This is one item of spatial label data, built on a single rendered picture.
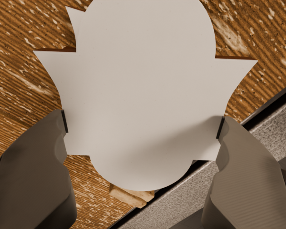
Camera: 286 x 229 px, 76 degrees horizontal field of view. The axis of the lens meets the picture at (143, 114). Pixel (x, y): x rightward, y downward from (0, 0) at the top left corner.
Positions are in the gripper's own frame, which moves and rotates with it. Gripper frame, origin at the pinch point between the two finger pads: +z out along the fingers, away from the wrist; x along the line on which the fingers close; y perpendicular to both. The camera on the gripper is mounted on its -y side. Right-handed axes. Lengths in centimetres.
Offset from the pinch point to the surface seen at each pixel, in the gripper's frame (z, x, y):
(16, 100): 8.0, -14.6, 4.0
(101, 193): 8.0, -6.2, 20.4
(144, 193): 5.3, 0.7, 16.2
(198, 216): 101, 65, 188
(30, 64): 8.0, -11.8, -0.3
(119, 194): 5.3, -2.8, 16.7
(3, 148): 8.0, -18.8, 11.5
